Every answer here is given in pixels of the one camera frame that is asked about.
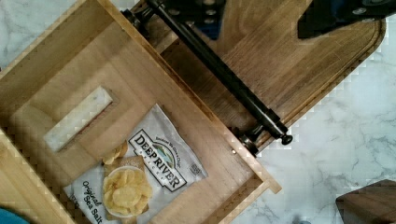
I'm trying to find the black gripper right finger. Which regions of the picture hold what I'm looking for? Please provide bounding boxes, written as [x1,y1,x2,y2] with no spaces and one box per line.
[297,0,396,39]

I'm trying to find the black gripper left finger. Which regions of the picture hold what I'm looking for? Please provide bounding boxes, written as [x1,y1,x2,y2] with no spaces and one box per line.
[161,0,227,40]

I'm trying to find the black drawer handle bar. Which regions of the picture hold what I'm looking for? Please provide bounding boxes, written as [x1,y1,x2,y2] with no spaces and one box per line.
[121,0,293,155]

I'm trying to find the light wooden drawer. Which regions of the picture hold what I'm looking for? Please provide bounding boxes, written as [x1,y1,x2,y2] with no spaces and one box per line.
[1,0,280,224]

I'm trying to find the dark wooden cutting board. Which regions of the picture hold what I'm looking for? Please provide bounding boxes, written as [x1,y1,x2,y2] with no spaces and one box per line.
[145,0,386,150]

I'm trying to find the Deep River chips bag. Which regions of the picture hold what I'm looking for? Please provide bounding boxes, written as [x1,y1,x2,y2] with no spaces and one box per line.
[64,105,207,224]

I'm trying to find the dark brown wooden box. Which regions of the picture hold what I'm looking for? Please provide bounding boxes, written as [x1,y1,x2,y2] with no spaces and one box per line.
[335,179,396,224]

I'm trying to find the blue round plate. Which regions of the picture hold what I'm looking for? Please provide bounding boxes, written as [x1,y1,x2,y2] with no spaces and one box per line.
[0,208,30,224]

